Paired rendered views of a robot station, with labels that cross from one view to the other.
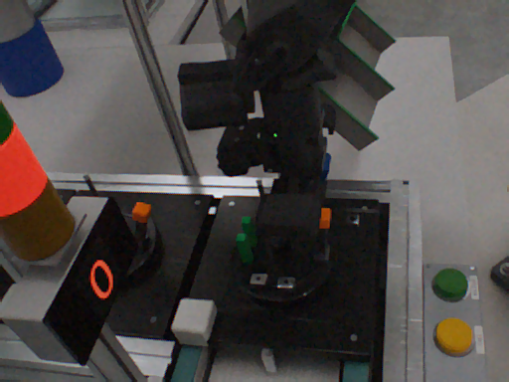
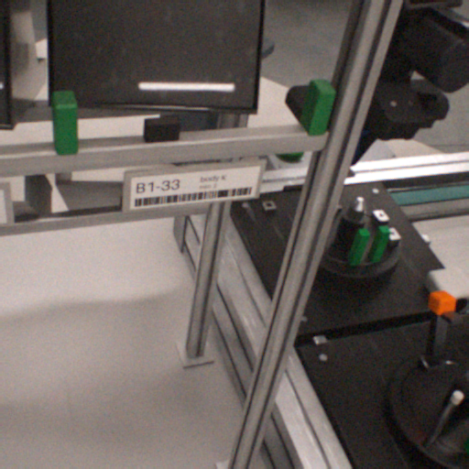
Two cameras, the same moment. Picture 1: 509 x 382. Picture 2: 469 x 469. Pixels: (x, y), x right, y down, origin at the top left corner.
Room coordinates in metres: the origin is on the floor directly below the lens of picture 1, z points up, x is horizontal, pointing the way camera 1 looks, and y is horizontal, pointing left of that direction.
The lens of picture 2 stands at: (0.97, 0.42, 1.53)
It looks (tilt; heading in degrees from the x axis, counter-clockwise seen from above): 42 degrees down; 228
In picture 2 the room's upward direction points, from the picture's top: 11 degrees clockwise
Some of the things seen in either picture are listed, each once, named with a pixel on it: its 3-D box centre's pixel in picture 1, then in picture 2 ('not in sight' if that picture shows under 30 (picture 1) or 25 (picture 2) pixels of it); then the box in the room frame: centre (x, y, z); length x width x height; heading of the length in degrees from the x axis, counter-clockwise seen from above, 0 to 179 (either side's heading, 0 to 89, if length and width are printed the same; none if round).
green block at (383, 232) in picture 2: (245, 249); (378, 244); (0.43, 0.08, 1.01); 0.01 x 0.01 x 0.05; 74
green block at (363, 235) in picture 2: (250, 232); (358, 247); (0.46, 0.07, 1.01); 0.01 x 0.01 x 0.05; 74
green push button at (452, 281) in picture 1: (450, 285); (289, 153); (0.36, -0.17, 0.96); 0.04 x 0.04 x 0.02
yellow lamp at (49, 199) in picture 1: (29, 214); not in sight; (0.28, 0.20, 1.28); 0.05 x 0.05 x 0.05
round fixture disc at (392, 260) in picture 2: (283, 258); (345, 242); (0.43, 0.03, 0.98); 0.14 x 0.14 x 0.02
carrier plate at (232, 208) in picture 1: (285, 267); (342, 253); (0.43, 0.03, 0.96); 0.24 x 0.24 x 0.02; 74
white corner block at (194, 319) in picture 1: (196, 321); (447, 292); (0.37, 0.16, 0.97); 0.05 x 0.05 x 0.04; 74
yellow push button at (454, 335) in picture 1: (453, 336); not in sight; (0.29, -0.15, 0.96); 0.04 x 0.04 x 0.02
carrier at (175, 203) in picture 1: (102, 233); (465, 395); (0.50, 0.28, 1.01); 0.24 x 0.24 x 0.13; 74
